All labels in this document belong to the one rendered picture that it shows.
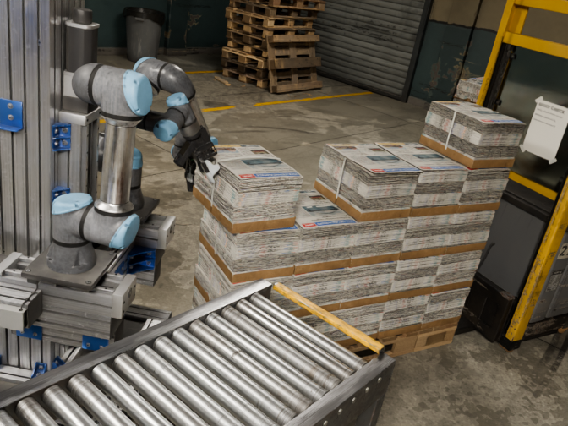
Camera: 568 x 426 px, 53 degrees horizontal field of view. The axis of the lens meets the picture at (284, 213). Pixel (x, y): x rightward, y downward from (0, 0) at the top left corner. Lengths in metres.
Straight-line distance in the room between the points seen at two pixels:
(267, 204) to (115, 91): 0.82
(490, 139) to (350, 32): 7.57
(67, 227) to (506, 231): 2.54
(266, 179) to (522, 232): 1.82
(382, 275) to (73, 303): 1.44
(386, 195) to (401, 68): 7.26
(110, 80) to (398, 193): 1.41
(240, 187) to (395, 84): 7.80
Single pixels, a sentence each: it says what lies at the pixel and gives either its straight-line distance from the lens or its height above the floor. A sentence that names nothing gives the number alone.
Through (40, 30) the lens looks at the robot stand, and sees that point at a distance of 1.94.
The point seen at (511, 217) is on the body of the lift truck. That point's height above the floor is 0.67.
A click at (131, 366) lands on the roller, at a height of 0.80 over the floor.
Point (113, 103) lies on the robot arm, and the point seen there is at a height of 1.38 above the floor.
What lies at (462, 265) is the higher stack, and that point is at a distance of 3.14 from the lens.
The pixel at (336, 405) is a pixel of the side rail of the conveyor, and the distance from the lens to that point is 1.56.
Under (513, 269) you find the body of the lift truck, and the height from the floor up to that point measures 0.40.
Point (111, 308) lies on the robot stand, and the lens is 1.95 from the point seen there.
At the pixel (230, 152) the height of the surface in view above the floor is 1.06.
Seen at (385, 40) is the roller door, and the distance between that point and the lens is 9.90.
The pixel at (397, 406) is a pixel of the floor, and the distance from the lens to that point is 2.90.
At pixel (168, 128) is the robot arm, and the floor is 1.23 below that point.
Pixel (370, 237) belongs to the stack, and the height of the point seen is 0.75.
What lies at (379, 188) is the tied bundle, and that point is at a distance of 2.50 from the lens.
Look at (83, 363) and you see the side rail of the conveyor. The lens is 1.60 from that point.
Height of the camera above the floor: 1.82
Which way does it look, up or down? 24 degrees down
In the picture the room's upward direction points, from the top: 10 degrees clockwise
